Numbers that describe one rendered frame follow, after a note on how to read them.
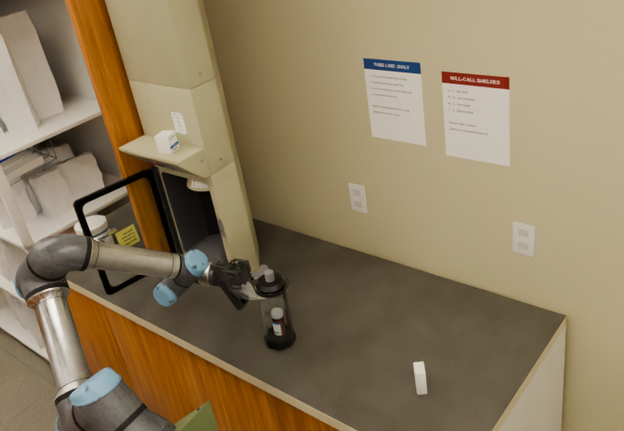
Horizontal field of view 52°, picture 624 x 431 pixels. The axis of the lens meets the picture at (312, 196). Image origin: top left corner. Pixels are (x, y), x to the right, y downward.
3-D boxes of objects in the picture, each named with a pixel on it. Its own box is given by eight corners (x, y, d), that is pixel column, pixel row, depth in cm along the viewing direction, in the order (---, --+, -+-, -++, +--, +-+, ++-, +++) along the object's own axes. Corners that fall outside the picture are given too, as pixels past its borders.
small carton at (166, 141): (166, 147, 215) (162, 130, 212) (179, 147, 213) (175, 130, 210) (159, 153, 211) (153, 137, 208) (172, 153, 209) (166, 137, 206)
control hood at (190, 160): (151, 159, 233) (144, 134, 229) (211, 176, 214) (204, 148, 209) (125, 173, 226) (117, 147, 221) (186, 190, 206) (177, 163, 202)
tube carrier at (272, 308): (302, 329, 209) (293, 276, 198) (287, 351, 200) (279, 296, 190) (272, 322, 213) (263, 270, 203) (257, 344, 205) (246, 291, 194)
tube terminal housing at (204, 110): (227, 234, 272) (183, 57, 235) (284, 254, 252) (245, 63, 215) (183, 266, 256) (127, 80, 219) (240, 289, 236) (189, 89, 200)
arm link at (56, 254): (41, 216, 167) (208, 244, 195) (28, 238, 174) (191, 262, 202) (40, 254, 161) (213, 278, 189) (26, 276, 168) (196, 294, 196)
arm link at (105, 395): (116, 428, 146) (76, 385, 147) (95, 448, 155) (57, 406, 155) (151, 395, 156) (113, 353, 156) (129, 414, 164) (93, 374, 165)
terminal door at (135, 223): (178, 258, 251) (151, 167, 232) (107, 296, 235) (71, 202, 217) (177, 257, 252) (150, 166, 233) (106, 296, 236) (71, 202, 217)
